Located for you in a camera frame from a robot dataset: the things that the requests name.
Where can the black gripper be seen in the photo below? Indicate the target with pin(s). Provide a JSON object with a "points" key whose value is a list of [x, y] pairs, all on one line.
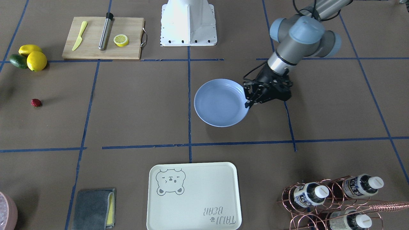
{"points": [[265, 76]]}

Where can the blue plate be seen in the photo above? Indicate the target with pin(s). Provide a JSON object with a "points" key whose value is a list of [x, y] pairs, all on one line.
{"points": [[220, 103]]}

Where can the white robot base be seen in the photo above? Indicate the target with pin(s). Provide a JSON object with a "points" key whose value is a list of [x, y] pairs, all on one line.
{"points": [[188, 23]]}

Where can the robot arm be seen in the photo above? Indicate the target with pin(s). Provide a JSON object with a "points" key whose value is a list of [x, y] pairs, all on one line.
{"points": [[302, 35]]}

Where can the red strawberry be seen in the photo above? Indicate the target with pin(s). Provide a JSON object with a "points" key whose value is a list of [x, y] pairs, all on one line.
{"points": [[36, 103]]}

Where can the cream bear tray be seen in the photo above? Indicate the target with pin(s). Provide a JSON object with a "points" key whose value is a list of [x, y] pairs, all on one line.
{"points": [[194, 196]]}

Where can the tea bottle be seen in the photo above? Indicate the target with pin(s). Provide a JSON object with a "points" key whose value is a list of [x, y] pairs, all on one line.
{"points": [[348, 220], [307, 195], [361, 186]]}

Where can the lemon half slice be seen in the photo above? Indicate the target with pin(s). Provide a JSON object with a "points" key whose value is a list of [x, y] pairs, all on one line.
{"points": [[121, 40]]}

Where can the steel cylinder tool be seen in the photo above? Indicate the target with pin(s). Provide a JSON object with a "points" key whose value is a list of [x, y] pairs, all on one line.
{"points": [[106, 30]]}

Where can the tea bottle back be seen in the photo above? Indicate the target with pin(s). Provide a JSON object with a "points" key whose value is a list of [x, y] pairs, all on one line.
{"points": [[348, 220]]}

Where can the yellow plastic knife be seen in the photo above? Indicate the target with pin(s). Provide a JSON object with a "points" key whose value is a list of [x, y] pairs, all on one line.
{"points": [[79, 38]]}

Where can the grey folded cloth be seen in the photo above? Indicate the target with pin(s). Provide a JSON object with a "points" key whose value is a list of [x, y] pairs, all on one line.
{"points": [[95, 209]]}

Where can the whole yellow lemon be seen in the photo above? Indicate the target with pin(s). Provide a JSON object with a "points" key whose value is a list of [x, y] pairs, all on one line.
{"points": [[36, 61]]}

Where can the green avocado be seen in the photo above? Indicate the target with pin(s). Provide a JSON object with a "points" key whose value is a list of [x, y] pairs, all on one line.
{"points": [[18, 61]]}

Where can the pink bowl with ice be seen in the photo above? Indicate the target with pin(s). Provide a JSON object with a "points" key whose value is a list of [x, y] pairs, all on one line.
{"points": [[8, 212]]}

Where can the copper wire bottle rack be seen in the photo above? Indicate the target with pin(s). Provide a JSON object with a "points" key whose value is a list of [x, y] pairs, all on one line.
{"points": [[316, 217]]}

